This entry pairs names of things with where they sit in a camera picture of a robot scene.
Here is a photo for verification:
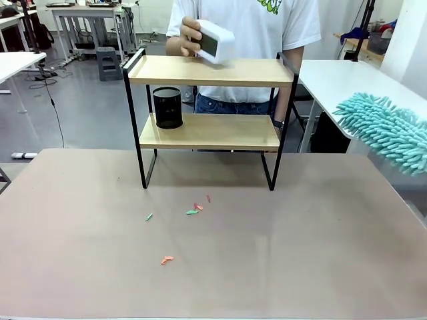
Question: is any white side table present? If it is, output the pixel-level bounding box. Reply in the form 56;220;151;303
0;51;47;115

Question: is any white digital clock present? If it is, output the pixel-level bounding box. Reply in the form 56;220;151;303
194;19;236;65

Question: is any black backpack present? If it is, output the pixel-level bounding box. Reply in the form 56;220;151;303
32;22;55;50

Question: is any white t-shirt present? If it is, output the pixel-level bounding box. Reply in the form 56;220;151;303
165;0;322;105

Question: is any white background desk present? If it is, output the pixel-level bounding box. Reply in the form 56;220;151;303
45;2;138;65

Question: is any black camera stand pole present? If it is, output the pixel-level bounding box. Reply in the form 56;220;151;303
19;0;43;57
352;0;377;63

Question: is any two-tier wooden black-frame shelf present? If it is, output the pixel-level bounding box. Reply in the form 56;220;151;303
122;48;300;192

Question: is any black floor cable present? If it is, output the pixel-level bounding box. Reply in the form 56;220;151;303
39;65;67;148

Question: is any teal chenille duster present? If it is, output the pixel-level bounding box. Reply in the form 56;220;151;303
332;92;427;177

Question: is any dark mesh basket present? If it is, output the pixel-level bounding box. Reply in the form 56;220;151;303
368;30;392;55

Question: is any grey plastic step stool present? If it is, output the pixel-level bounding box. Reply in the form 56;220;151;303
95;46;124;82

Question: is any person's left forearm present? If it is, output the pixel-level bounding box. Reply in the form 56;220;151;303
273;45;306;123

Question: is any black cabinet under table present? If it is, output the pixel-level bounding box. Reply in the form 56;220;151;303
310;111;352;155

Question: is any person's right hand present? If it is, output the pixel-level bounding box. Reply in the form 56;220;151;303
179;16;205;58

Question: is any large white table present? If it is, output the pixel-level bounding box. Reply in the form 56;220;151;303
294;59;427;154

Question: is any blue cloth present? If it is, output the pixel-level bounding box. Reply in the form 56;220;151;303
340;27;370;45

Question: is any black mesh pen holder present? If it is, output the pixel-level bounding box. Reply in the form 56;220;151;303
152;87;184;129

